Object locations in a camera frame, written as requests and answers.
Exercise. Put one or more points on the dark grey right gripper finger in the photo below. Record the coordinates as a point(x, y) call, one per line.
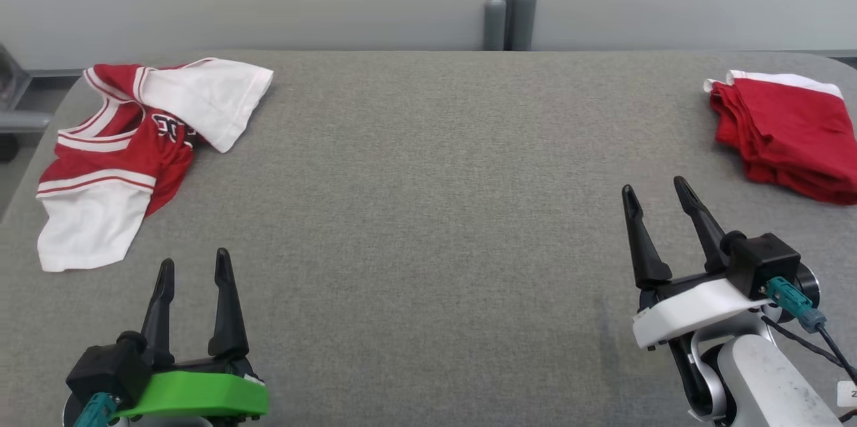
point(646, 253)
point(706, 233)

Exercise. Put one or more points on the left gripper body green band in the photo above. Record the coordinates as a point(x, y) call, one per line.
point(201, 393)

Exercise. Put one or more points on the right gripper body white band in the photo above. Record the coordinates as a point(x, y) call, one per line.
point(689, 310)

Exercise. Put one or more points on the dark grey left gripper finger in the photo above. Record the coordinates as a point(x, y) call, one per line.
point(226, 313)
point(161, 320)

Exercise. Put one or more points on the red shorts white trim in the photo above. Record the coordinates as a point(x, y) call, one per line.
point(790, 132)

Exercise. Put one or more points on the red white basketball jersey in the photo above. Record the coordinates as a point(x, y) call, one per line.
point(120, 159)

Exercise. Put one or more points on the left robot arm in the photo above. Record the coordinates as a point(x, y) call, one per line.
point(161, 424)

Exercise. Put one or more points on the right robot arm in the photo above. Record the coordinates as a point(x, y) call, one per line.
point(763, 373)

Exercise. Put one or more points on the black caster wheel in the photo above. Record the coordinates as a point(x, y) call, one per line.
point(8, 147)

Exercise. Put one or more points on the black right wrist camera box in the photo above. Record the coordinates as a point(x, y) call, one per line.
point(766, 263)

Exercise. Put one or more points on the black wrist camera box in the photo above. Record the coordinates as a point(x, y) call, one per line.
point(766, 263)
point(107, 370)

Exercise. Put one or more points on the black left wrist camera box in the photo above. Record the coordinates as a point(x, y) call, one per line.
point(107, 370)

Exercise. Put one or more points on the grey metal frame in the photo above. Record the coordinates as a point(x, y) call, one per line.
point(23, 120)

